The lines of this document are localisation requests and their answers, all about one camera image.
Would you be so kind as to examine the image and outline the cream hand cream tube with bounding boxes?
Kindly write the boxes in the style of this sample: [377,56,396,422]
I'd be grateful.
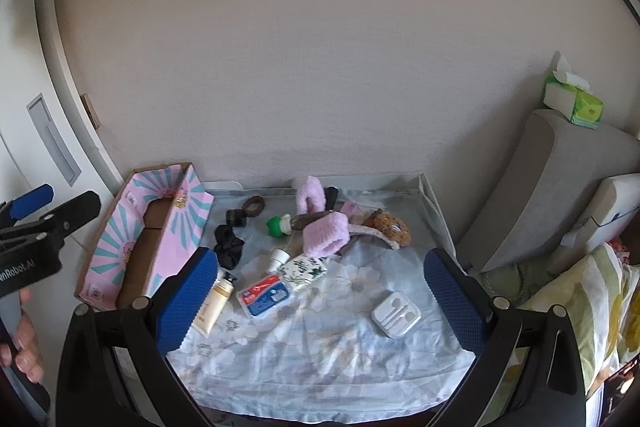
[192,271,236,337]

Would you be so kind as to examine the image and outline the white earphone case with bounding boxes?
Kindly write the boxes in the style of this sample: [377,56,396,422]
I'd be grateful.
[370,291,421,339]

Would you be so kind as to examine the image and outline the pink striped cardboard box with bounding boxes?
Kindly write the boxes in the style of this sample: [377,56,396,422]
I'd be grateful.
[75,162,214,311]

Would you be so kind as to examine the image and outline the dental floss pick box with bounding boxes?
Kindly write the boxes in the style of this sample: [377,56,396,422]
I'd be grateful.
[236,273,292,320]

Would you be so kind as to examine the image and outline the brown plush toy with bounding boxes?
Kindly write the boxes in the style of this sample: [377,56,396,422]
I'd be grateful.
[348,209,412,251]

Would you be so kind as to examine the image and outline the pink fluffy headband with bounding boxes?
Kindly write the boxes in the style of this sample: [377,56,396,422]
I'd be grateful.
[292,176,326,215]

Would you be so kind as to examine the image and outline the person's left hand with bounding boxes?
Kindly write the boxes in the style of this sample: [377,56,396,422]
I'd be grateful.
[1,288,44,384]

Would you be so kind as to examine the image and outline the white sliding door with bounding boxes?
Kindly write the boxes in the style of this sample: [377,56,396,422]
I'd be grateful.
[0,0,126,268]

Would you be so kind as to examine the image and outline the black small cylinder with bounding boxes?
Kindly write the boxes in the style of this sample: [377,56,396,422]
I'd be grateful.
[226,208,247,228]

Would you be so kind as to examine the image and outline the floral green blanket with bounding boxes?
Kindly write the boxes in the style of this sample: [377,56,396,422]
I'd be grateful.
[476,243,639,395]

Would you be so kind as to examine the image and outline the grey pillow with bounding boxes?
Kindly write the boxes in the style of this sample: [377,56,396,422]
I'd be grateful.
[456,109,639,272]

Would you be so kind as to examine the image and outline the white pillow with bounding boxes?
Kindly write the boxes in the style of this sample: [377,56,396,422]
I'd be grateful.
[547,173,640,274]

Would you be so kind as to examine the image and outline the green tissue box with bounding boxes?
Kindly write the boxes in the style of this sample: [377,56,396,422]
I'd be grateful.
[542,51,604,129]

